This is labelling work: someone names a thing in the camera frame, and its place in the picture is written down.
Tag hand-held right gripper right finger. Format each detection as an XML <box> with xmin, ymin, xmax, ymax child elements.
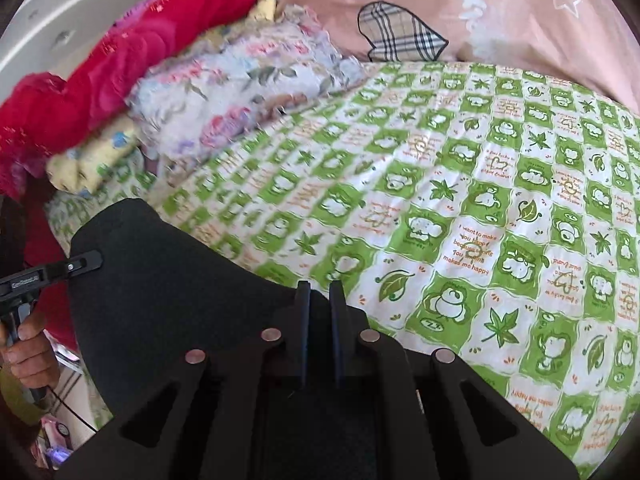
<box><xmin>328</xmin><ymin>280</ymin><xmax>581</xmax><ymax>480</ymax></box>

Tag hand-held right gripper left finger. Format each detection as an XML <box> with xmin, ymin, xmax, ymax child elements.
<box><xmin>55</xmin><ymin>280</ymin><xmax>312</xmax><ymax>480</ymax></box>

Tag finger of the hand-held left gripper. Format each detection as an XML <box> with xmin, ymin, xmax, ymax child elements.
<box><xmin>42</xmin><ymin>250</ymin><xmax>105</xmax><ymax>283</ymax></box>

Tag black pants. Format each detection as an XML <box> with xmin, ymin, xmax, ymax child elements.
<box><xmin>67</xmin><ymin>198</ymin><xmax>426</xmax><ymax>480</ymax></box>

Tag person's left hand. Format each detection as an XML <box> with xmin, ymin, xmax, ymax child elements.
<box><xmin>0</xmin><ymin>310</ymin><xmax>62</xmax><ymax>391</ymax></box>

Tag pink plastic object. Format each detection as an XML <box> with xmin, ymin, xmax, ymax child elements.
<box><xmin>42</xmin><ymin>417</ymin><xmax>78</xmax><ymax>463</ymax></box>

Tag green checked printed bedsheet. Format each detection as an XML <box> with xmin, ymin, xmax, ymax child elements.
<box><xmin>44</xmin><ymin>60</ymin><xmax>640</xmax><ymax>480</ymax></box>

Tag red fleece blanket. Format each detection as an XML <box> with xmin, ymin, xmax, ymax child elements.
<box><xmin>0</xmin><ymin>0</ymin><xmax>268</xmax><ymax>356</ymax></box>

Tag floral pillow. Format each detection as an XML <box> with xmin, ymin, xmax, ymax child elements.
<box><xmin>127</xmin><ymin>5</ymin><xmax>368</xmax><ymax>166</ymax></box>

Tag pink duvet with plaid heart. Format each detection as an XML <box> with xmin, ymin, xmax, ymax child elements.
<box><xmin>276</xmin><ymin>0</ymin><xmax>640</xmax><ymax>117</ymax></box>

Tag black cable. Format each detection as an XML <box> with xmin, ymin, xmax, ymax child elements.
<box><xmin>30</xmin><ymin>385</ymin><xmax>99</xmax><ymax>434</ymax></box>

